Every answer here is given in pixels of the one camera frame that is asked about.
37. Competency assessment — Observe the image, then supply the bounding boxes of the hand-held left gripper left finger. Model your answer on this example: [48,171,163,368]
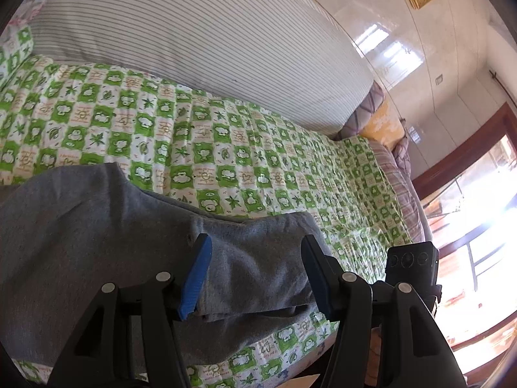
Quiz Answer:
[48,232,213,388]

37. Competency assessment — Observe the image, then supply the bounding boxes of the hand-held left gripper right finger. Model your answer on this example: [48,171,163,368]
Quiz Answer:
[301,234,469,388]

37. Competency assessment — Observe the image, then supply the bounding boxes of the dark curtain rod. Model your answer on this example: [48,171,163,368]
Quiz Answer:
[489,70,517,110]

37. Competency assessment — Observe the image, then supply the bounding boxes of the wooden window frame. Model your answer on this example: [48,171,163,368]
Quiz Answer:
[412,103,517,384]

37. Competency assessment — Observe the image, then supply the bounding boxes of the green checked printed blanket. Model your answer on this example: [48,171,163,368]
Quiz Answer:
[0,24,421,388]

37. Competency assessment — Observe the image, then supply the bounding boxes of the small purple plaid pillow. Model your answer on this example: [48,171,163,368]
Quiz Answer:
[390,135,413,178]

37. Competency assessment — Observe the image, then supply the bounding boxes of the floral bedsheet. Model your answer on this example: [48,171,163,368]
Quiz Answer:
[8,0,338,386]

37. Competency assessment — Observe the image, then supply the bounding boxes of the orange floral pillow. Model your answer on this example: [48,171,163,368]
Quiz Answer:
[359,99,406,150]

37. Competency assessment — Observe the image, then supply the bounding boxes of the grey pants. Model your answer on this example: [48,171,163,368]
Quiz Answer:
[0,162,324,376]

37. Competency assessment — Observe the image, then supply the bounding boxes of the grey striped quilt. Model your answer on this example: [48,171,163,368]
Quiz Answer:
[24,0,376,138]

